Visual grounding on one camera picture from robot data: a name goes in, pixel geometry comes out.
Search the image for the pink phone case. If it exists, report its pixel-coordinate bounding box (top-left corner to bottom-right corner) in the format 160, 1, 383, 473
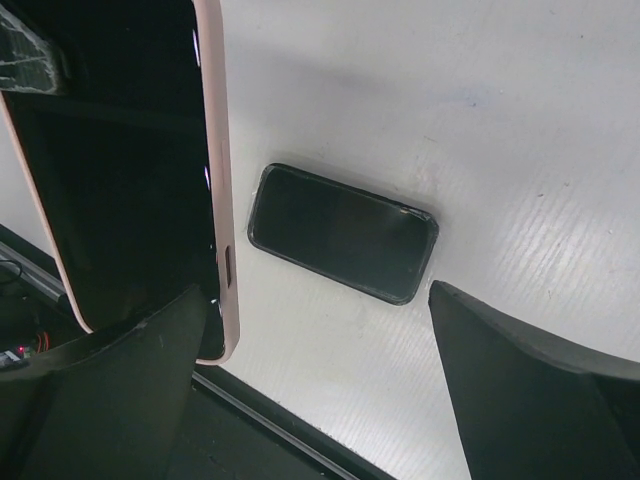
0, 0, 242, 365

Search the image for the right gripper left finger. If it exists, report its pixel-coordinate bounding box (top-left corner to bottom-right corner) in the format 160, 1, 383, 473
1, 286, 208, 479

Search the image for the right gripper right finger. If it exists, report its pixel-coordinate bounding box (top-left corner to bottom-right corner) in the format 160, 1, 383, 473
429, 281, 639, 479

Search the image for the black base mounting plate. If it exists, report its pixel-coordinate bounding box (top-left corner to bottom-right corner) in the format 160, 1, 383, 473
0, 224, 401, 480

